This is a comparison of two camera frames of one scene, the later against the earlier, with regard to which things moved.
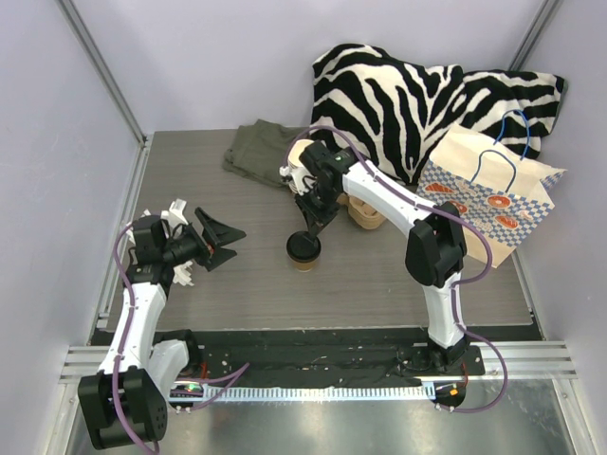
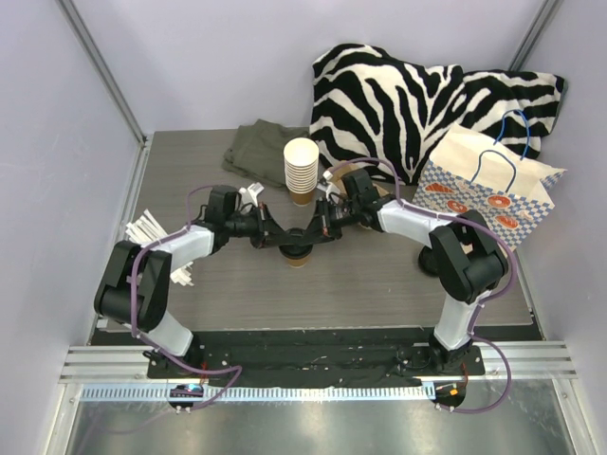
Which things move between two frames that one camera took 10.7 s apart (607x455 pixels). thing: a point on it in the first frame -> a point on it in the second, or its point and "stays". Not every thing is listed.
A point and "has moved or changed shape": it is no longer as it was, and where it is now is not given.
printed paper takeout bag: (492, 183) stays
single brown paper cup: (303, 266) has moved or changed shape
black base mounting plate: (333, 357) stays
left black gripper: (205, 245) -> (259, 225)
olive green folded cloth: (259, 151) stays
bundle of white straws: (182, 272) stays
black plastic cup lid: (303, 246) has moved or changed shape
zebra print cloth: (395, 113) stays
